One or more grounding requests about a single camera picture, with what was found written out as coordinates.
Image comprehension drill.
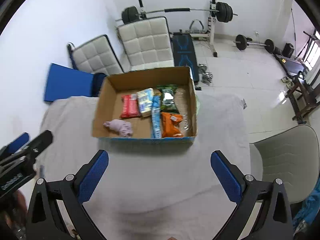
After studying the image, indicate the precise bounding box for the black blue bench pad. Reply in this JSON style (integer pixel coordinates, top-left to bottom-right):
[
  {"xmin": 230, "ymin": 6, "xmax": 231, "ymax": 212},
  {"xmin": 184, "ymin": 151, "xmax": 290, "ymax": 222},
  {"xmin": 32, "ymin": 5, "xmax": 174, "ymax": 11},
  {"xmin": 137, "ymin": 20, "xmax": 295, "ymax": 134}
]
[{"xmin": 171, "ymin": 33, "xmax": 200, "ymax": 84}]

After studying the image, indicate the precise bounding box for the pink cloth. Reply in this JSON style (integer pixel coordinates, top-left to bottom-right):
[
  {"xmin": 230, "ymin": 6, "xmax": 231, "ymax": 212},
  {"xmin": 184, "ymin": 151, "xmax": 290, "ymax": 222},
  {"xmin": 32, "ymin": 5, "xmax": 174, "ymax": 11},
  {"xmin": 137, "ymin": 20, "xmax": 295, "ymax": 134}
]
[{"xmin": 104, "ymin": 119, "xmax": 133, "ymax": 138}]

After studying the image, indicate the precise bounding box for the green snack packet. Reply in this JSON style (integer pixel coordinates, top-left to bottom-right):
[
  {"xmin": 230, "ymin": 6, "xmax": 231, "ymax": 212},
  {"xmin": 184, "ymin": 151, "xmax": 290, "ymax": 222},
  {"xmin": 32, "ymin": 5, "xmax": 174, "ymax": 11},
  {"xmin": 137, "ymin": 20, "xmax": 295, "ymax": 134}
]
[{"xmin": 157, "ymin": 85, "xmax": 179, "ymax": 114}]

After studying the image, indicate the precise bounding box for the open cardboard milk box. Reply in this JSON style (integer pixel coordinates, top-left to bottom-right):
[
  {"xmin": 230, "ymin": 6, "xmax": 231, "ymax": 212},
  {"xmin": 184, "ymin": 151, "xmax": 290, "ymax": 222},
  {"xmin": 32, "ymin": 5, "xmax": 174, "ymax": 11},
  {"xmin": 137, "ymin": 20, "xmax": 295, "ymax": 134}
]
[{"xmin": 92, "ymin": 67, "xmax": 197, "ymax": 142}]

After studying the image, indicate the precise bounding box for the dark wooden chair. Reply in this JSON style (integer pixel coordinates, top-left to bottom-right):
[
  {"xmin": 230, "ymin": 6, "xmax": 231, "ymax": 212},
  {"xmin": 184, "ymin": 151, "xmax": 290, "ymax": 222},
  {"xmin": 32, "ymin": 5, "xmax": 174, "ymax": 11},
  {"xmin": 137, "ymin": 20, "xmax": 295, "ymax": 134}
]
[{"xmin": 285, "ymin": 71, "xmax": 319, "ymax": 125}]

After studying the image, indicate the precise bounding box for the chrome dumbbell pair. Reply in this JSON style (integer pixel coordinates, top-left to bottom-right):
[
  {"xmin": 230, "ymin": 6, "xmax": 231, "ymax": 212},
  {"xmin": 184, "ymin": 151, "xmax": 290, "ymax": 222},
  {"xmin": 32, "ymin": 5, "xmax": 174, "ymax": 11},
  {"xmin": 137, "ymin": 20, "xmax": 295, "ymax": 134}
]
[{"xmin": 198, "ymin": 64, "xmax": 213, "ymax": 86}]

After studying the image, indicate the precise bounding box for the orange snack packet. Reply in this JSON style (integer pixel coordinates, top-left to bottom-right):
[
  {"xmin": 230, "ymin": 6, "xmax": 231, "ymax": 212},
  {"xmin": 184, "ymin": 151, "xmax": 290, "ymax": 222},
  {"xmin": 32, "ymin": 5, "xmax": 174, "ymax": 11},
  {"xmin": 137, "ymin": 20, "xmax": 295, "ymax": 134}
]
[{"xmin": 161, "ymin": 112, "xmax": 183, "ymax": 138}]

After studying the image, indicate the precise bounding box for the black speaker box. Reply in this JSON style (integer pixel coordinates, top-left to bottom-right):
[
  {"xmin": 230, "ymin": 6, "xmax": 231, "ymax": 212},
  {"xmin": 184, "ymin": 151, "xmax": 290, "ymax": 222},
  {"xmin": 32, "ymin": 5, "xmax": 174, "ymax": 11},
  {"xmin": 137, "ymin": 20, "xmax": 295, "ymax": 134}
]
[{"xmin": 282, "ymin": 43, "xmax": 295, "ymax": 58}]

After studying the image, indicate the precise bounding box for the dark blue clothing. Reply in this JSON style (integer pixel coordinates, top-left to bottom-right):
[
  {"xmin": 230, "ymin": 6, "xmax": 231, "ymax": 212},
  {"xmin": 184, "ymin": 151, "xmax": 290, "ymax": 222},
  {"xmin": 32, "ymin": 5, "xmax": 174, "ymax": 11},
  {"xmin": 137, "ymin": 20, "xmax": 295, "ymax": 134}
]
[{"xmin": 91, "ymin": 73, "xmax": 107, "ymax": 97}]

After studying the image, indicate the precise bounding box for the light blue snack bar packet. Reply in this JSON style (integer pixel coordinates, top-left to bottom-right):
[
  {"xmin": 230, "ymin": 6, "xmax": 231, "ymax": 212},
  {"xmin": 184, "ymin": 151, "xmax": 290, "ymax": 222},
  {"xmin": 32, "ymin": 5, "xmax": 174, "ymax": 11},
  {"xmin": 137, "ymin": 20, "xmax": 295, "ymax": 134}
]
[{"xmin": 151, "ymin": 95, "xmax": 162, "ymax": 139}]

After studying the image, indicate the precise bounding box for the beige plastic chair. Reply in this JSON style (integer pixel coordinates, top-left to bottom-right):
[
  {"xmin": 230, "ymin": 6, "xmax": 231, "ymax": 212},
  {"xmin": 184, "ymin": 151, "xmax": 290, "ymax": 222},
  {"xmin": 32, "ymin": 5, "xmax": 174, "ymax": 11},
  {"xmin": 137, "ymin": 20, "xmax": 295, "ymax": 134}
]
[{"xmin": 249, "ymin": 125, "xmax": 319, "ymax": 204}]

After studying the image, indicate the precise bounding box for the barbell on rack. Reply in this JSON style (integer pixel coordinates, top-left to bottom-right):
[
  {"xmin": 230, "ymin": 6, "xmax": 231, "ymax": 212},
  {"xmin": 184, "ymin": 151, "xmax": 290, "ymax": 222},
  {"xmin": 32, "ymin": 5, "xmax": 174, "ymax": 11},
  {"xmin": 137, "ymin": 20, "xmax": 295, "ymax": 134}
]
[{"xmin": 116, "ymin": 2, "xmax": 238, "ymax": 24}]

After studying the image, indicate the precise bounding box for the white padded chair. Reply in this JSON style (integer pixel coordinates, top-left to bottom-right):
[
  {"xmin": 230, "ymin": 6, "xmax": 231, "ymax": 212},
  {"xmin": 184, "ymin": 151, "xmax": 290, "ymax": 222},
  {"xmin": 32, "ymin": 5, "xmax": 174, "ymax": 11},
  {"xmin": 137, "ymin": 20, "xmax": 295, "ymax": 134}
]
[
  {"xmin": 118, "ymin": 16, "xmax": 174, "ymax": 71},
  {"xmin": 66, "ymin": 34, "xmax": 124, "ymax": 76}
]

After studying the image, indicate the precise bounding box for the red snack packet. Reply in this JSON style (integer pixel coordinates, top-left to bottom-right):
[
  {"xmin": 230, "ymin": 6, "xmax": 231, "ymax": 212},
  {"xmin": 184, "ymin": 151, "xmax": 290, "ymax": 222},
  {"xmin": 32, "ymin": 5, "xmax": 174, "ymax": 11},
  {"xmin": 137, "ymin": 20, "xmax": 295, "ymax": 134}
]
[{"xmin": 120, "ymin": 94, "xmax": 140, "ymax": 119}]

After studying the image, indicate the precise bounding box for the white padded chair left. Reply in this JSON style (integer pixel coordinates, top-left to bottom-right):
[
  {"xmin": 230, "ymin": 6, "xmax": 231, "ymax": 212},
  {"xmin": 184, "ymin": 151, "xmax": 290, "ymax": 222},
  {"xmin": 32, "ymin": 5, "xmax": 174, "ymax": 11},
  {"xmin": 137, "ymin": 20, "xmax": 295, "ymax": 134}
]
[{"xmin": 66, "ymin": 34, "xmax": 124, "ymax": 76}]

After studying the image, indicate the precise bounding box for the white padded chair right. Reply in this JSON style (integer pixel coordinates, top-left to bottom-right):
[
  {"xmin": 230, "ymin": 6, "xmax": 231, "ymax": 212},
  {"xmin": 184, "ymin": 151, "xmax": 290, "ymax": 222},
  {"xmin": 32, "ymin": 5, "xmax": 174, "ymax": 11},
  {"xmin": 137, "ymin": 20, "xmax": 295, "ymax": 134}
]
[{"xmin": 118, "ymin": 16, "xmax": 174, "ymax": 71}]

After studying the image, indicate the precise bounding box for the white weight bench rack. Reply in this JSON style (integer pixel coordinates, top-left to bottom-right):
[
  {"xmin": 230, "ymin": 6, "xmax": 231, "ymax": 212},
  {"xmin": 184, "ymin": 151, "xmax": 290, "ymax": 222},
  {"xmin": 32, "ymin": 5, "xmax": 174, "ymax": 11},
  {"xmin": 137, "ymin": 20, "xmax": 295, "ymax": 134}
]
[{"xmin": 138, "ymin": 0, "xmax": 217, "ymax": 57}]

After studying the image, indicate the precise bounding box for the floor barbell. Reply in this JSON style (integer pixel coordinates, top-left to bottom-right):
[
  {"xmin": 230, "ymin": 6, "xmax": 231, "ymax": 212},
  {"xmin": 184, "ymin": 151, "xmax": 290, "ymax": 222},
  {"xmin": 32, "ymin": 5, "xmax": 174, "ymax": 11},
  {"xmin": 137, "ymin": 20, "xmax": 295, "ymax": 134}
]
[{"xmin": 234, "ymin": 34, "xmax": 275, "ymax": 54}]

